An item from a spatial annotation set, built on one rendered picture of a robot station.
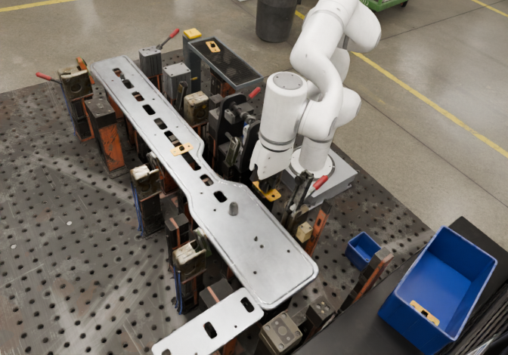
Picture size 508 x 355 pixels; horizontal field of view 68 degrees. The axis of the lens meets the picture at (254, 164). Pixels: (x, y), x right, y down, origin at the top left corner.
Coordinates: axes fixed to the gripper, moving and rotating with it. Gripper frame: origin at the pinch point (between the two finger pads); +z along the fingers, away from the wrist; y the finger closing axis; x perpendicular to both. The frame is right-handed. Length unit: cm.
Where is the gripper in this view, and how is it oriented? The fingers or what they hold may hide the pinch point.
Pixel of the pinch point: (267, 182)
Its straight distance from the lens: 99.5
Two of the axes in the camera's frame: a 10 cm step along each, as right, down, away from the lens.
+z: -1.1, 6.8, 7.2
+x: 5.9, 6.3, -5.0
